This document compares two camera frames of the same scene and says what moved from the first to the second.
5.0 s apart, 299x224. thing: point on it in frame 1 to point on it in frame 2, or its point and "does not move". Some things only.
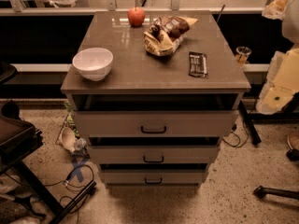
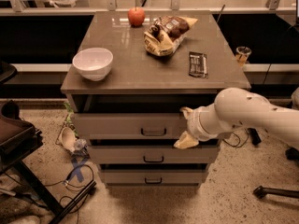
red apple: x=135 y=17 does not move
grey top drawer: x=156 y=123 does not move
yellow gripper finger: x=275 y=10 to x=185 y=142
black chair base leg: x=260 y=191 does not move
